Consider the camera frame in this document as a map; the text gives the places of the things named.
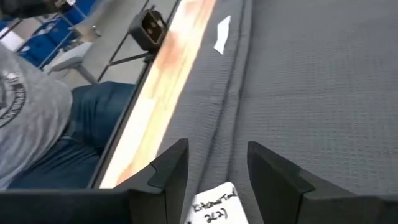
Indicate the black aluminium table frame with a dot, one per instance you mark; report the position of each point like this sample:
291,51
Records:
122,121

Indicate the white paper tag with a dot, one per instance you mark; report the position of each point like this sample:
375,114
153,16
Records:
217,205

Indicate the dark grey towel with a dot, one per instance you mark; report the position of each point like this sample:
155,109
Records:
311,77

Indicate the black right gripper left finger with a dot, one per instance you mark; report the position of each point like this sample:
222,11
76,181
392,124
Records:
140,205

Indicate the blue plastic crate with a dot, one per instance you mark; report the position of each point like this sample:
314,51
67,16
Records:
46,40

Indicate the person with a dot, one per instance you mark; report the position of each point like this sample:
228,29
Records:
31,109

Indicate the black table-level camera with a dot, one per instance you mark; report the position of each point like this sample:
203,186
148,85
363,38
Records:
147,29

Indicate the grey-blue chair leg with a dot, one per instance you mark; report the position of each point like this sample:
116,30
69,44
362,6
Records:
71,59

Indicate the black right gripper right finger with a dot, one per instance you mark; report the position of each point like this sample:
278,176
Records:
295,202

